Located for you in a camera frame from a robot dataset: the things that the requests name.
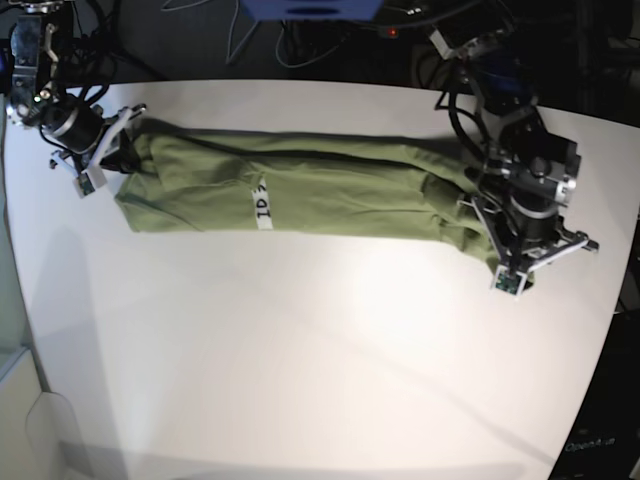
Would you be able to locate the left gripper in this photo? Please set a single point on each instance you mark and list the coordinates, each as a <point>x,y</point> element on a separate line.
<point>521,226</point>

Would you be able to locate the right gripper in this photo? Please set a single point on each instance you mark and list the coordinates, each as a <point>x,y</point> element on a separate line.
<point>79,131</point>

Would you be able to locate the green T-shirt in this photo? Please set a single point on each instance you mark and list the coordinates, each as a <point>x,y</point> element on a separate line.
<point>199,180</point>

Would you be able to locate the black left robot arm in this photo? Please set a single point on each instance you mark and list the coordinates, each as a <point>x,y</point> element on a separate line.
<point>526,171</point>

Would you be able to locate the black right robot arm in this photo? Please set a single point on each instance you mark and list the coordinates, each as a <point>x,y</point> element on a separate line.
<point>57,74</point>

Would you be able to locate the white ID label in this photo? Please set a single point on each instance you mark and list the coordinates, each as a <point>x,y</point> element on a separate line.
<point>262,206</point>

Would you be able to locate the blue box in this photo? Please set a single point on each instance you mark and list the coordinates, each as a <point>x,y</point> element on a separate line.
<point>272,10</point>

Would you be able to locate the power strip with red light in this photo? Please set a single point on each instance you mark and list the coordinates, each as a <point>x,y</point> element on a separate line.
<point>394,32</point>

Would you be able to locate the black OpenArm case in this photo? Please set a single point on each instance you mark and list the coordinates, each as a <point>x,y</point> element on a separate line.
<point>604,440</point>

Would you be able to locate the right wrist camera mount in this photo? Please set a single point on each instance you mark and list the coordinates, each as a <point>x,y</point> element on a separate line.
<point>88,175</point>

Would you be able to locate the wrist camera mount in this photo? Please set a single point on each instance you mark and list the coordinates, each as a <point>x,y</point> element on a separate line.
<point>88,175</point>
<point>516,276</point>

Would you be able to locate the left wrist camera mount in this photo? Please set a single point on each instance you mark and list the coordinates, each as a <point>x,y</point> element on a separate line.
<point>516,276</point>

